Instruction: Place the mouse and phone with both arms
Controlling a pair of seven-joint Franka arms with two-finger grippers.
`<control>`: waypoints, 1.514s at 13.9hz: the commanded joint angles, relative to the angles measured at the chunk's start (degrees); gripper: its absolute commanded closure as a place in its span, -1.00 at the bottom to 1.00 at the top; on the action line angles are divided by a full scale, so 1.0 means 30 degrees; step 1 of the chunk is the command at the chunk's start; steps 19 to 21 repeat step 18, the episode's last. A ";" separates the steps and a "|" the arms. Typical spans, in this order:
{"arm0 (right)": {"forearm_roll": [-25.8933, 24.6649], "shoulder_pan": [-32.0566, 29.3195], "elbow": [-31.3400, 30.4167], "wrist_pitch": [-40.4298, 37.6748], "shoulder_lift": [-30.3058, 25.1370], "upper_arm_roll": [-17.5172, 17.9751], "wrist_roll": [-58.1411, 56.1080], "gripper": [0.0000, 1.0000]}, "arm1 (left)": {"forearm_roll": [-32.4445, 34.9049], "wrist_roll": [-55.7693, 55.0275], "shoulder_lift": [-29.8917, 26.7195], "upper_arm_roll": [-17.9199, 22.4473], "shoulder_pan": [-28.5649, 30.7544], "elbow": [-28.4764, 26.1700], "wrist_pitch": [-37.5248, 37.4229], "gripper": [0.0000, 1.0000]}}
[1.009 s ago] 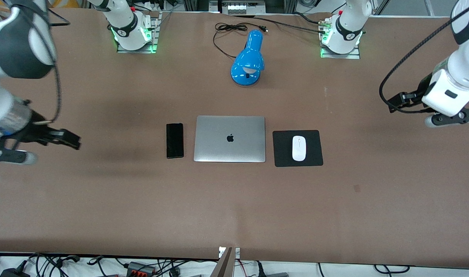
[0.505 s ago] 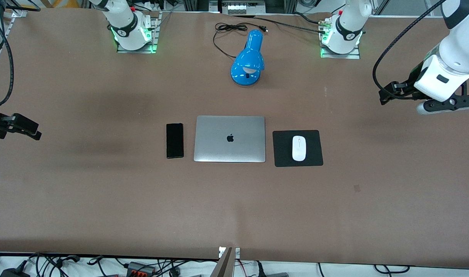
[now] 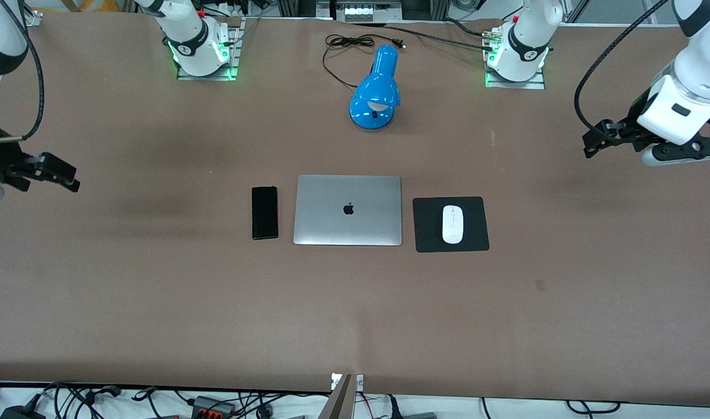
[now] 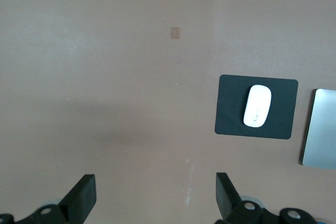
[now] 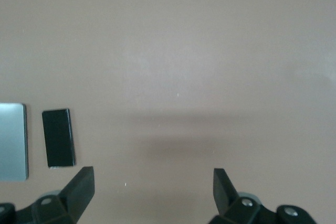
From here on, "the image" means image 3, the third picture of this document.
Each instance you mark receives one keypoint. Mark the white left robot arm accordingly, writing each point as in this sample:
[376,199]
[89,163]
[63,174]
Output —
[524,41]

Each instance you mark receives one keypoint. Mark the black mouse pad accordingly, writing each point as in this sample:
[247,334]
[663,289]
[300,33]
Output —
[428,233]

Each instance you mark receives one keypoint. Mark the black power plug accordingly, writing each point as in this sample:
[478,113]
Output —
[394,410]

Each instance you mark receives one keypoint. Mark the black power adapter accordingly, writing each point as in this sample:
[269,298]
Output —
[20,413]

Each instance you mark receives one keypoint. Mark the small aluminium bracket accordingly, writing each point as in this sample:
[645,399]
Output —
[359,382]

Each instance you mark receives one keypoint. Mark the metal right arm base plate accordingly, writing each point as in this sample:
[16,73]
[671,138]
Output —
[206,77]

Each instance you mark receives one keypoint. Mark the silver closed laptop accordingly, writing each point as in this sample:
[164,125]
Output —
[332,221]

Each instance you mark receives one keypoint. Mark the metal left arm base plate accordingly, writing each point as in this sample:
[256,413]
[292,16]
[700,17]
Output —
[506,85]

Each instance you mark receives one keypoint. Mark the black smartphone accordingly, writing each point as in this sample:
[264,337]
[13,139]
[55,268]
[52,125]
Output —
[265,212]

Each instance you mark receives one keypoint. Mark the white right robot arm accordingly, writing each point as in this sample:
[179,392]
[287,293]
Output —
[186,35]

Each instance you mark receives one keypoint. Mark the grey power box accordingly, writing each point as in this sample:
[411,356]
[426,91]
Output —
[364,11]

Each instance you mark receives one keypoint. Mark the blue desk lamp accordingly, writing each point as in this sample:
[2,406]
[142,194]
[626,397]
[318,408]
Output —
[378,87]

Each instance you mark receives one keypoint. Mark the black box with orange buttons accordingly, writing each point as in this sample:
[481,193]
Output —
[206,403]

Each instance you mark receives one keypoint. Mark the white computer mouse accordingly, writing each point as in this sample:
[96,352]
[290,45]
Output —
[453,227]

